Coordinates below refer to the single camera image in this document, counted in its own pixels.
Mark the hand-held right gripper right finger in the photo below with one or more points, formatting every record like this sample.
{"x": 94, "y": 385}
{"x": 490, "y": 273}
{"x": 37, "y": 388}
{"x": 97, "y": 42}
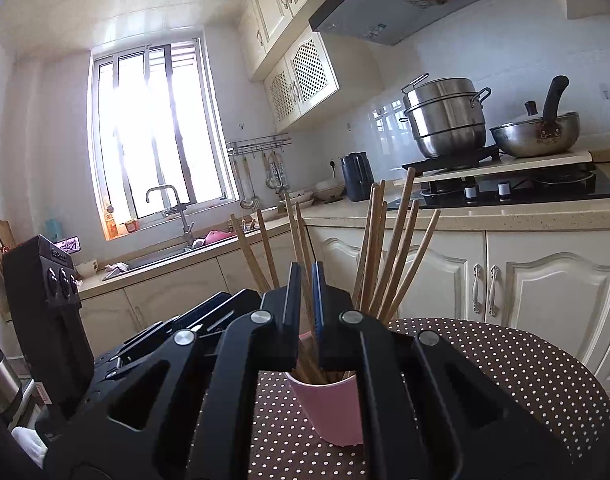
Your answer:
{"x": 317, "y": 305}

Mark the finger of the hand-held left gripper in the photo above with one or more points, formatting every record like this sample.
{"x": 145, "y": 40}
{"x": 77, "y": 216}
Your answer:
{"x": 210, "y": 310}

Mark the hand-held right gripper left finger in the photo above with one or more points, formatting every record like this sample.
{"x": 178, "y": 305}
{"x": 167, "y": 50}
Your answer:
{"x": 294, "y": 310}

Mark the wooden chopstick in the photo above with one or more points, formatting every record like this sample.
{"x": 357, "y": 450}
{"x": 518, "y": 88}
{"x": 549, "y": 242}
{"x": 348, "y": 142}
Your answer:
{"x": 307, "y": 310}

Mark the bunch of chopsticks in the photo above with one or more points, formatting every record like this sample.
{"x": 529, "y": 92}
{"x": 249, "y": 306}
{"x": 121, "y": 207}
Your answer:
{"x": 385, "y": 270}

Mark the pink cup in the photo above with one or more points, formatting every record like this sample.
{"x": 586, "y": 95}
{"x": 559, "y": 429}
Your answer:
{"x": 330, "y": 415}

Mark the person's left forearm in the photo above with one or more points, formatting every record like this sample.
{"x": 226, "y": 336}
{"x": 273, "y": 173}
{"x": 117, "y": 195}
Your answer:
{"x": 5, "y": 455}

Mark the person's left hand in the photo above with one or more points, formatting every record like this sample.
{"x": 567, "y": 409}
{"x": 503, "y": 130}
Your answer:
{"x": 29, "y": 444}

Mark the small white cup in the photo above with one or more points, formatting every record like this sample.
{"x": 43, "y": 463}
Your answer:
{"x": 86, "y": 268}

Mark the pink plastic basin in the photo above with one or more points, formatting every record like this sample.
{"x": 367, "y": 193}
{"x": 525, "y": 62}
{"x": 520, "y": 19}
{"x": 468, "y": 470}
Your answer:
{"x": 219, "y": 238}

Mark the stainless steel thermos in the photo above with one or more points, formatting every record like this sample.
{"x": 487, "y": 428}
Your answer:
{"x": 2, "y": 385}

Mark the stainless steel sink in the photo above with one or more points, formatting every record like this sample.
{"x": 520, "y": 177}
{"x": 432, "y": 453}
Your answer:
{"x": 150, "y": 260}

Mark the metal sink faucet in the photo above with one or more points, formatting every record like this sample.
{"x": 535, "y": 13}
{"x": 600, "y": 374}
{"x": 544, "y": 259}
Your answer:
{"x": 182, "y": 210}

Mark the stack of white plates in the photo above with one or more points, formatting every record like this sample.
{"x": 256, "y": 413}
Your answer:
{"x": 301, "y": 199}

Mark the hanging metal ladle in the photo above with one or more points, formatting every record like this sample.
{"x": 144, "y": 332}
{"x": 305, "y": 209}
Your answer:
{"x": 248, "y": 202}

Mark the stack of white bowls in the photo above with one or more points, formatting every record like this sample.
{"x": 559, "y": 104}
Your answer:
{"x": 330, "y": 191}

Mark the orange bottle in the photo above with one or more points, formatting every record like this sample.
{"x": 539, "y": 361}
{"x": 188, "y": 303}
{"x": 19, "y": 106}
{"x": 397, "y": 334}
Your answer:
{"x": 111, "y": 222}

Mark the dark blue electric kettle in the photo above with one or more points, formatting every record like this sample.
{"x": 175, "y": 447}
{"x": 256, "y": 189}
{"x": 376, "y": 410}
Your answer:
{"x": 357, "y": 177}

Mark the hanging metal skimmer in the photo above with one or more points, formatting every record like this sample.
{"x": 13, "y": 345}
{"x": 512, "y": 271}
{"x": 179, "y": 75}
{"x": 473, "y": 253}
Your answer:
{"x": 275, "y": 175}

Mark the brown polka-dot tablecloth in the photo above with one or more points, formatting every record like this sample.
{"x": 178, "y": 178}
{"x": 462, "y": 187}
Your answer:
{"x": 485, "y": 360}

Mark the kitchen window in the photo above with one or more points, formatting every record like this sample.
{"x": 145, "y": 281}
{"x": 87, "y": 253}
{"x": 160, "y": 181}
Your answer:
{"x": 150, "y": 135}

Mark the speckled stone countertop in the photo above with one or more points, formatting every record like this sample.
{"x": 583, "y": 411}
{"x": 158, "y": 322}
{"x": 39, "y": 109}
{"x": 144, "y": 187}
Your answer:
{"x": 485, "y": 215}

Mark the stainless steel steamer pot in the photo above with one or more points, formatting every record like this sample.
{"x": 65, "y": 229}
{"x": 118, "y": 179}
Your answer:
{"x": 447, "y": 120}

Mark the cream base cabinets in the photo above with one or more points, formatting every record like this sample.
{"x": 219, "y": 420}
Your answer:
{"x": 550, "y": 280}

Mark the black glass gas stove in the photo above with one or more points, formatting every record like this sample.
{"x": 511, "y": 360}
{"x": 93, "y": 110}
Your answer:
{"x": 550, "y": 185}

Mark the wok lid with black knob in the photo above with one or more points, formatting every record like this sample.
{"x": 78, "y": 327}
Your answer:
{"x": 531, "y": 108}

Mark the grey range hood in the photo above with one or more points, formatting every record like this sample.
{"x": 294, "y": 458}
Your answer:
{"x": 360, "y": 10}

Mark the metal wall utensil rack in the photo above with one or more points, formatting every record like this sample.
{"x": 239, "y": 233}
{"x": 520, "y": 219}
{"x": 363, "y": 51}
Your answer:
{"x": 260, "y": 145}

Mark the cream plain-door wall cabinet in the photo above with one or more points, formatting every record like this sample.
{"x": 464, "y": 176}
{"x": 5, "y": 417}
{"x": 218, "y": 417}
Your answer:
{"x": 275, "y": 5}

